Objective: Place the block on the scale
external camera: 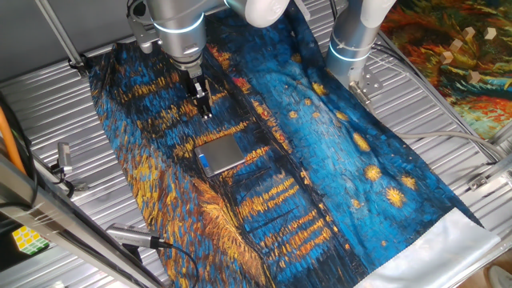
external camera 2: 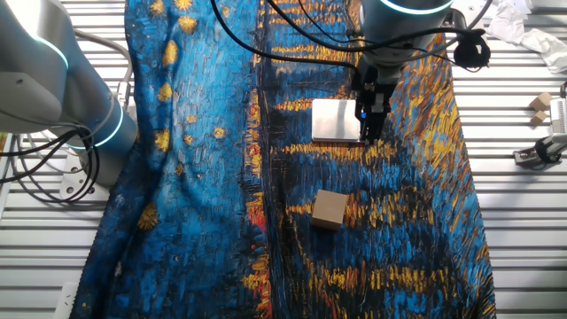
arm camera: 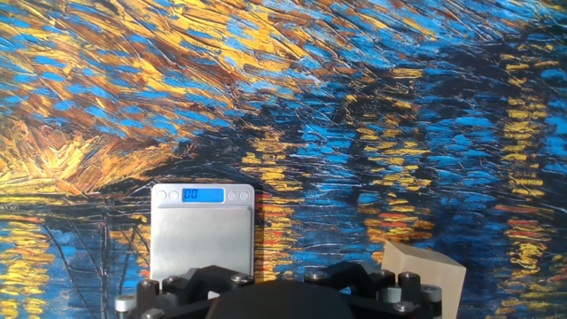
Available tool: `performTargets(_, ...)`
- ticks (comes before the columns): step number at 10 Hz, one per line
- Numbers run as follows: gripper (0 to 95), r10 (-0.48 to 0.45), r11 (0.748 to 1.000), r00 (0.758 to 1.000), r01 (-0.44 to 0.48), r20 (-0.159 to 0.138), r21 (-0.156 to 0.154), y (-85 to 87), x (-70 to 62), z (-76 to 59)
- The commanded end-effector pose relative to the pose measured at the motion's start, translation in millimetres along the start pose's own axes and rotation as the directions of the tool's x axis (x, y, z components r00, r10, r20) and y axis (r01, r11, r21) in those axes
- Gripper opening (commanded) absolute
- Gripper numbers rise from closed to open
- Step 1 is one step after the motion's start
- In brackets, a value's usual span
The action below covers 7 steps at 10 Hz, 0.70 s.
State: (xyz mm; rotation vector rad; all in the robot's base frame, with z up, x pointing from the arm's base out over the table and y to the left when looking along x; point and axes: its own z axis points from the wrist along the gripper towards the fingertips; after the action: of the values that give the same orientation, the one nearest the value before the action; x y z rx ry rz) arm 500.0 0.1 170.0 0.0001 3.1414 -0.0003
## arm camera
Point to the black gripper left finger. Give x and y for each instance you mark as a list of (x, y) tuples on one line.
[(195, 283)]

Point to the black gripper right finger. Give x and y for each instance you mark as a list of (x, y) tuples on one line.
[(381, 283)]

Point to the light wooden block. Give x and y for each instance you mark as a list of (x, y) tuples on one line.
[(427, 263)]

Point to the silver digital pocket scale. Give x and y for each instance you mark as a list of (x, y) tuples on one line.
[(201, 239)]

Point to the blue starry night print cloth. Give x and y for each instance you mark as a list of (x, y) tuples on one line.
[(336, 88)]

